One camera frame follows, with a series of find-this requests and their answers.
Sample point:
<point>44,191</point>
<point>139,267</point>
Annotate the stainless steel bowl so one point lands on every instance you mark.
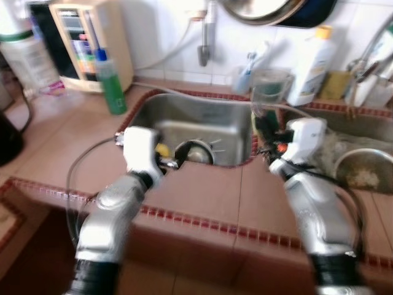
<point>199,153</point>

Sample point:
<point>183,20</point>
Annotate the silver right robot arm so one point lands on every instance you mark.
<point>313,209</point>

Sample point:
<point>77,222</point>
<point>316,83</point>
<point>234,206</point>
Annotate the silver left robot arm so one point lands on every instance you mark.
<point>113,212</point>

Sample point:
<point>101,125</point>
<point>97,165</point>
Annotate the chrome kitchen faucet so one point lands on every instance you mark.
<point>368,67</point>

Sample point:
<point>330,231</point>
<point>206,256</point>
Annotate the stainless steel sink basin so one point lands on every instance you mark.
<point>202,120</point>
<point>356,123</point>

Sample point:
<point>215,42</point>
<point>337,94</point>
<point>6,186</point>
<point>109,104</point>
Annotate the green scouring pad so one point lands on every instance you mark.
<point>270,93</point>

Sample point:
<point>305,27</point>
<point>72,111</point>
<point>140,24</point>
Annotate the crumpled clear plastic bag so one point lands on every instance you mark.
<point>344,142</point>

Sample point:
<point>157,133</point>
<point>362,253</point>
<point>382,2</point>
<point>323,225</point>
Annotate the clear plastic bucket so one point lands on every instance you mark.
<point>270,77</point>

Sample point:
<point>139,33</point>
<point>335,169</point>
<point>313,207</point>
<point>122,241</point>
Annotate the steel mesh colander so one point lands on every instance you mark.
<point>350,161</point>

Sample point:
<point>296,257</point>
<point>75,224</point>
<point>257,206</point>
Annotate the plain yellow sponge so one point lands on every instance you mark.
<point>334,86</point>

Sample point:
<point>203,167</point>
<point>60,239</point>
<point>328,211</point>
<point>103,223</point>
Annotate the white detergent bottle yellow cap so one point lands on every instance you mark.
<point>310,67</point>

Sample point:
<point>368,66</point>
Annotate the blue white toothbrush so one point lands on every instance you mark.
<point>249,64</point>

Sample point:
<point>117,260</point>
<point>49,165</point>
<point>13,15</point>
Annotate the green soap bottle blue cap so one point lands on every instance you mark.
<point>112,92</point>

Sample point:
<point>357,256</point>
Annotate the white grey toothbrush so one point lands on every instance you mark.
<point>263,54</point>

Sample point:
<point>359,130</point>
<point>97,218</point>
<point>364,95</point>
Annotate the beige water filter machine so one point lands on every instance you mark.
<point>113,43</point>

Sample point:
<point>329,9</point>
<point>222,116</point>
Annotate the pink plastic clip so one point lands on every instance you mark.
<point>54,88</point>

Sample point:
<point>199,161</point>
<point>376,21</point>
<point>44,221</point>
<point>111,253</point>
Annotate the hanging steel wok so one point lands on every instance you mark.
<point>264,9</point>

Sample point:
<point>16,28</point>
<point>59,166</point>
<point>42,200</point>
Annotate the dark blue hanging pan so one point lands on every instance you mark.
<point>316,12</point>

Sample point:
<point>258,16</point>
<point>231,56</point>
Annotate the white bottle green cap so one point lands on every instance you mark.
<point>385,49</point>

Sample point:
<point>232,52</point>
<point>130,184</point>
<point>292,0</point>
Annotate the black electric kettle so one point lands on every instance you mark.
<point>9,141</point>

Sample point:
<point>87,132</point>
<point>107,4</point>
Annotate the clear jug green band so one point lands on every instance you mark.
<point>27,61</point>

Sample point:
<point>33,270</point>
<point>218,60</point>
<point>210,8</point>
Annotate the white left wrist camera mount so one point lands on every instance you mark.
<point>140,150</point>

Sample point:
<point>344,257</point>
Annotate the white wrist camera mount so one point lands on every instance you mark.
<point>140,150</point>
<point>307,138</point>

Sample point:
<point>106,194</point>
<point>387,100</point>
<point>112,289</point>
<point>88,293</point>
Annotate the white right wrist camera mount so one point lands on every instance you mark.
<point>307,138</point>

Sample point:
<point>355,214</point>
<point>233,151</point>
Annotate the grey wall tap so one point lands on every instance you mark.
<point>204,55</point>

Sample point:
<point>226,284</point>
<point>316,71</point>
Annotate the white wall water valve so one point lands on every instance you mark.
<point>195,13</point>

